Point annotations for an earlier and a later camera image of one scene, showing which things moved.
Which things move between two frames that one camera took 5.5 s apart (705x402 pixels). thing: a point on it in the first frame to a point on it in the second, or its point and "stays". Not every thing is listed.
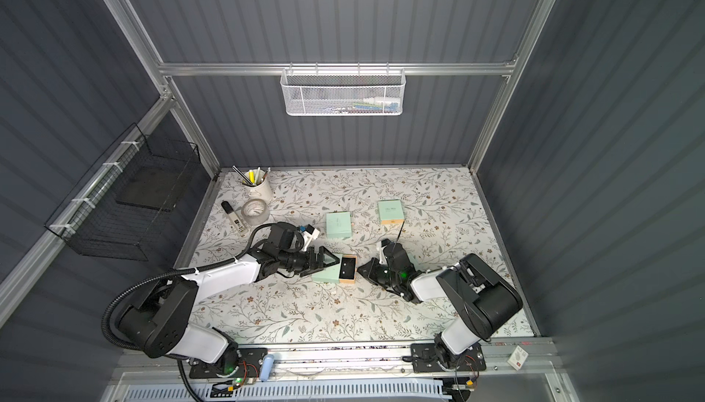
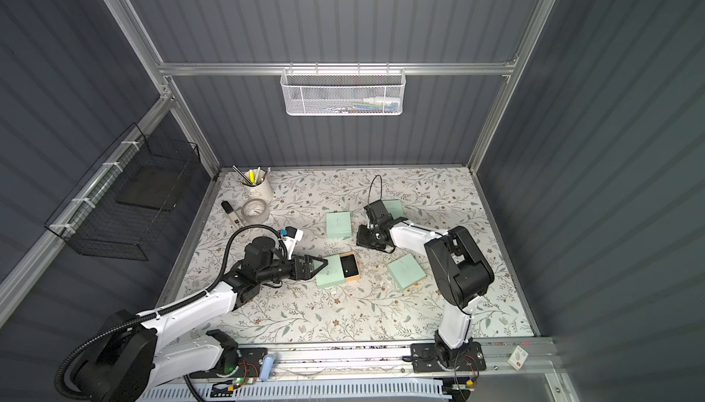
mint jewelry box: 338,225 stays
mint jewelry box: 344,273 stays
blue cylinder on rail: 266,367 stays
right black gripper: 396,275 to 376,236
